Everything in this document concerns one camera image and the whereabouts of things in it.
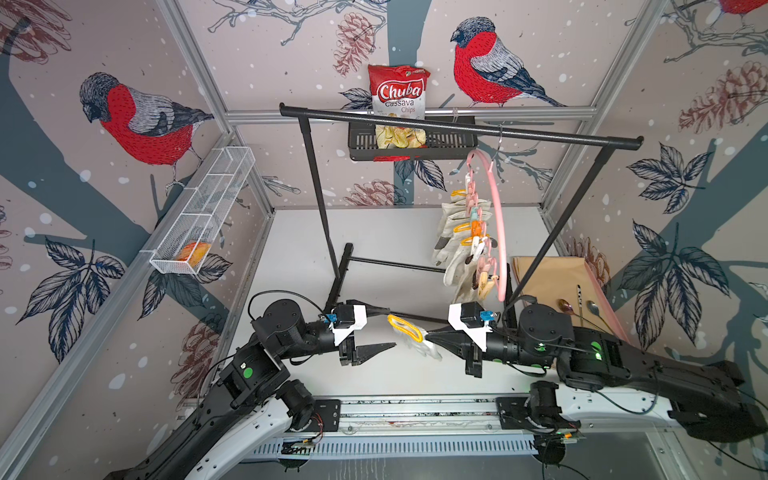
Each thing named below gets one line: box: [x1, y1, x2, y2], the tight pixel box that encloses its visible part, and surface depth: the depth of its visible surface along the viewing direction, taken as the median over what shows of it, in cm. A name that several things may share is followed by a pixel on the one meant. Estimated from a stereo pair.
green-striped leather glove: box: [432, 189, 471, 267], surface depth 78 cm
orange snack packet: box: [177, 241, 212, 268], surface depth 68 cm
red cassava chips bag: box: [368, 64, 431, 162], surface depth 84 cm
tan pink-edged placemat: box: [513, 256, 630, 343], surface depth 95 cm
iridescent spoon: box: [558, 299, 586, 320], surface depth 94 cm
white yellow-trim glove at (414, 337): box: [388, 314, 442, 361], surface depth 53 cm
